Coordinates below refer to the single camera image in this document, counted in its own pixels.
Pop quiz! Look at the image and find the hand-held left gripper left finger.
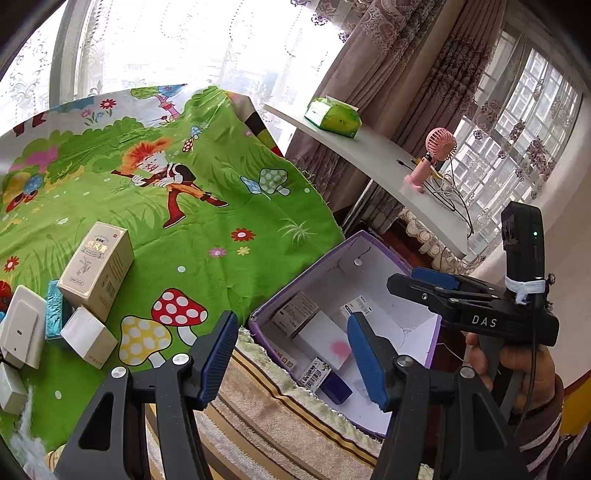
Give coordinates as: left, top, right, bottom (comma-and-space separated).
54, 310, 240, 480

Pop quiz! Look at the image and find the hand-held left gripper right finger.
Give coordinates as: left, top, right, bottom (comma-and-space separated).
346, 311, 529, 480

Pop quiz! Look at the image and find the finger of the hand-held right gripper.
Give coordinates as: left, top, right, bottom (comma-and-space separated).
412, 267, 499, 301
387, 273, 462, 308

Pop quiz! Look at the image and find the dark blue plastic case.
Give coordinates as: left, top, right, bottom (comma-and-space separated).
320, 371, 354, 404

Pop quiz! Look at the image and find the purple cardboard storage box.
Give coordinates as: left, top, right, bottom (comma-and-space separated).
248, 231, 444, 439

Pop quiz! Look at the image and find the small barcode label box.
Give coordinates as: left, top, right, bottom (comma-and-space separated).
299, 357, 334, 393

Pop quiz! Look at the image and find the white box with pink stain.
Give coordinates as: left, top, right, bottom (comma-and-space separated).
292, 310, 354, 370

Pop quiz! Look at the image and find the pale white text box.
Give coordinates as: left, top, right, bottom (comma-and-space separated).
272, 292, 320, 339

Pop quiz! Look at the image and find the small white cube box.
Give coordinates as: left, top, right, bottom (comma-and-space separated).
60, 306, 118, 371

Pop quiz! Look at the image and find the white rounded switch plate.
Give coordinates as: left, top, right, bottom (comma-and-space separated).
0, 285, 48, 370

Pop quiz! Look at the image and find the white box gold emblem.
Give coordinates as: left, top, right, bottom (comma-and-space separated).
0, 362, 29, 415

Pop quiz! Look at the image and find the person's right forearm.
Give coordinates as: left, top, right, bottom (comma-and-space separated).
512, 374, 591, 480

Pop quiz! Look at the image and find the person's right hand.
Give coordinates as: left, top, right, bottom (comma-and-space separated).
465, 332, 557, 402

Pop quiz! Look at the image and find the striped plush towel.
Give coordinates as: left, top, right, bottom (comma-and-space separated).
44, 330, 435, 480

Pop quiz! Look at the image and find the pink desk fan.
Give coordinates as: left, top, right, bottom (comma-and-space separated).
405, 128, 458, 195

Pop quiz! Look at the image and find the green cartoon printed blanket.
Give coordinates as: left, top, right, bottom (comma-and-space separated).
0, 83, 345, 450

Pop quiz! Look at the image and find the white curved desk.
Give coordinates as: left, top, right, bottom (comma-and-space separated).
264, 104, 481, 259

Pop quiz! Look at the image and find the cream medicine box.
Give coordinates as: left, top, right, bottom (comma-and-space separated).
57, 222, 136, 323

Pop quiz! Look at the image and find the small teal box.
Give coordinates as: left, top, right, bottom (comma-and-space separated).
45, 279, 75, 342

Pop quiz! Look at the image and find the green tissue pack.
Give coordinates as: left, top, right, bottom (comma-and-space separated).
305, 95, 362, 139

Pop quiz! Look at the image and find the floral lace curtain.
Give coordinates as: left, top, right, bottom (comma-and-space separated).
397, 28, 583, 278

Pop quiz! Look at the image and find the brown patterned curtain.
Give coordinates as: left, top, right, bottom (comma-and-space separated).
286, 0, 513, 222

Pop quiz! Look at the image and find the white fluffy fur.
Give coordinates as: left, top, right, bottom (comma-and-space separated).
9, 388, 56, 476

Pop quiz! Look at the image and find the white sheer embroidered curtain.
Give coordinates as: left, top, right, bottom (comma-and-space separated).
0, 0, 352, 134

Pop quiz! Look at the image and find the black cable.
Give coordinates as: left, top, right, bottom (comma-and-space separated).
425, 157, 476, 238

